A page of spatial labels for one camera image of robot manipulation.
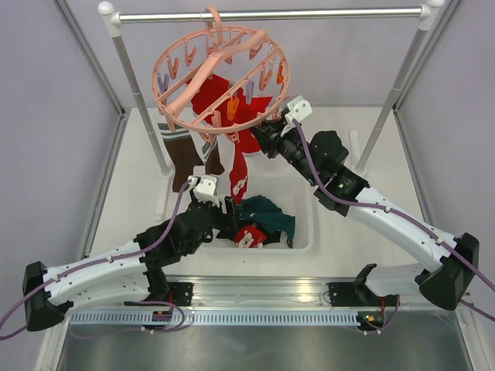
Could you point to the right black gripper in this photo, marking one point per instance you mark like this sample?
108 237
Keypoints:
270 138

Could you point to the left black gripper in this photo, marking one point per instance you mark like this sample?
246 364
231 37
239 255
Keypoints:
225 219

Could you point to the red santa sock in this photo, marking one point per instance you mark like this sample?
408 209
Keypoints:
238 175
249 237

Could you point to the black sock white stripes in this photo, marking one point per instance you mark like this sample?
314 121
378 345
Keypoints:
270 237

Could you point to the pink round clip hanger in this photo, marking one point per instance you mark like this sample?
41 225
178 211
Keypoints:
266 82

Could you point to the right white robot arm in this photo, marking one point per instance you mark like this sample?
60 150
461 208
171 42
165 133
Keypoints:
445 264

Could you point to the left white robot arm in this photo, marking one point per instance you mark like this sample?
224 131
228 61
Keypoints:
127 275

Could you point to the brown striped sock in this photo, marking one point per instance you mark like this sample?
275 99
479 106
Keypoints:
182 151
211 157

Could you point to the red sock white letters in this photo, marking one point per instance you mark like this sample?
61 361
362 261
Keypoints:
235 110

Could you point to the metal drying rack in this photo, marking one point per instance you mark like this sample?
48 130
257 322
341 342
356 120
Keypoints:
131 77

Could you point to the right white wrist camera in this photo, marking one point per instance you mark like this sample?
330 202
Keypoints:
298 109

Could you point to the metal base rail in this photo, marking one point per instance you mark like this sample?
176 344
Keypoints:
260 293

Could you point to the white slotted cable duct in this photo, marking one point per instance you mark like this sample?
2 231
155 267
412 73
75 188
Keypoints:
216 317

